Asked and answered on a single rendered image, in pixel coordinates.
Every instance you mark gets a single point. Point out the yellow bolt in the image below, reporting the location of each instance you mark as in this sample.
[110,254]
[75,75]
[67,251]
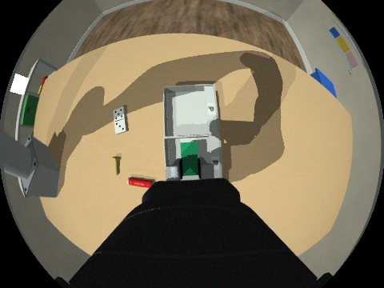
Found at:
[115,159]

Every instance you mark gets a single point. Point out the green and white eraser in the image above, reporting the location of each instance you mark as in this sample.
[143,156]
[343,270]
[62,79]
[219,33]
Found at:
[189,156]

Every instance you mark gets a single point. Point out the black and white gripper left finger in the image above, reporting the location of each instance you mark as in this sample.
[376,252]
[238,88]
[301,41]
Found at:
[175,171]

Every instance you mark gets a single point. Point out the grey domino with black dots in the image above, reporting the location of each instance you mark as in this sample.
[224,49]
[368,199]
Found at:
[120,120]

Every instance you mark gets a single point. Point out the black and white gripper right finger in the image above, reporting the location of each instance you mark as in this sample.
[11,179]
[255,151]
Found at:
[205,170]

